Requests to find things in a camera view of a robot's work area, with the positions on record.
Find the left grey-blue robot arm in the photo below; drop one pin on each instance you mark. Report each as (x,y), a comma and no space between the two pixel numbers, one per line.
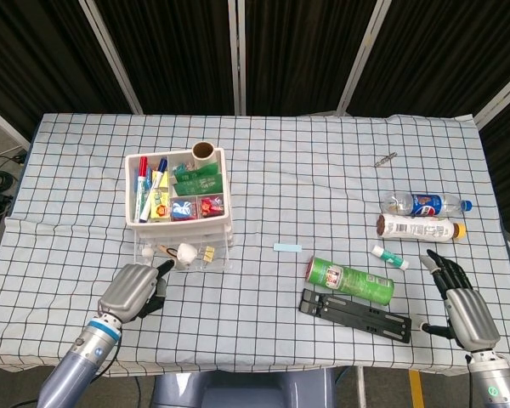
(81,365)

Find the light blue paper strip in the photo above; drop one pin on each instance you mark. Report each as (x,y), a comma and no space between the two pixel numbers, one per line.
(287,247)

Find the gold binder clips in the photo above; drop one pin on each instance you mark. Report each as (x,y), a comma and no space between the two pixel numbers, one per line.
(208,256)

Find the yellow snack packet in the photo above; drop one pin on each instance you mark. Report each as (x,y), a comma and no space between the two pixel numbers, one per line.
(161,204)

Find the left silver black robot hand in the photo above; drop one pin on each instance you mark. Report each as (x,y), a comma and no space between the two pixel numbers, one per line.
(129,289)

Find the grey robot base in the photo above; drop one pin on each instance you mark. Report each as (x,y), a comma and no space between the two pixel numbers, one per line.
(242,391)

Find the clear plastic drawer with clips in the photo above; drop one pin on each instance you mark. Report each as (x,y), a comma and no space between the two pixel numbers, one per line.
(219,263)

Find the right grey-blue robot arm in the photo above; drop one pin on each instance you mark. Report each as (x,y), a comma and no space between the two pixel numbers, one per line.
(493,382)

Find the Pepsi plastic bottle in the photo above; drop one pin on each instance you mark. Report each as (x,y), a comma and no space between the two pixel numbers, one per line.
(425,205)

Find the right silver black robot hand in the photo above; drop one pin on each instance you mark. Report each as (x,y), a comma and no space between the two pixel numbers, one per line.
(472,319)

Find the black folding stand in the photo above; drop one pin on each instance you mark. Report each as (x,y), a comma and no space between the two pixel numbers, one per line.
(357,316)

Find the wooden stick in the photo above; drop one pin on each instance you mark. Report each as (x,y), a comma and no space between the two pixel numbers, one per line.
(166,249)

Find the small white ball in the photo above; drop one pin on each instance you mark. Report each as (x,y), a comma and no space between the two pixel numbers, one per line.
(147,254)

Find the black folding screen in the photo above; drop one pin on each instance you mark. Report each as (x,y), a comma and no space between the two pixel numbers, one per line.
(178,51)

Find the white drawer organizer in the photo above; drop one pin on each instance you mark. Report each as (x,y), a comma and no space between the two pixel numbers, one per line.
(227,204)

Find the green chips can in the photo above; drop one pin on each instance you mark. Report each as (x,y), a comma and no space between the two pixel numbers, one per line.
(353,282)

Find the white label yellow cap bottle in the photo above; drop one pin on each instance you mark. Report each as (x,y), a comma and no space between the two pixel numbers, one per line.
(416,228)

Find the red cap whiteboard marker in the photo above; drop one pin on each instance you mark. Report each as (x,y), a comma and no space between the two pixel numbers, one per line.
(141,183)

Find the green tea packet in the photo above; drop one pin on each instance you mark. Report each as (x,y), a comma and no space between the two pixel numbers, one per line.
(197,186)
(195,171)

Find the blue candy packet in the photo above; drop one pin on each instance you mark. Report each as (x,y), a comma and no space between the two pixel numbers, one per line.
(183,209)

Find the white green glue stick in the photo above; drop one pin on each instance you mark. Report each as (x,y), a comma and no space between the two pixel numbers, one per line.
(391,257)

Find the red candy packet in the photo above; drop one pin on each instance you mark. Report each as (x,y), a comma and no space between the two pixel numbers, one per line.
(211,206)

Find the blue cap whiteboard marker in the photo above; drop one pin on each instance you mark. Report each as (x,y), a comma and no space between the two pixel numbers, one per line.
(153,191)

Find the blue checkered tablecloth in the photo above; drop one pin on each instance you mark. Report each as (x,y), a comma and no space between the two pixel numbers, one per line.
(280,178)

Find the white table leg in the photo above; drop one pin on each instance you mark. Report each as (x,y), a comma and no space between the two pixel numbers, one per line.
(360,389)

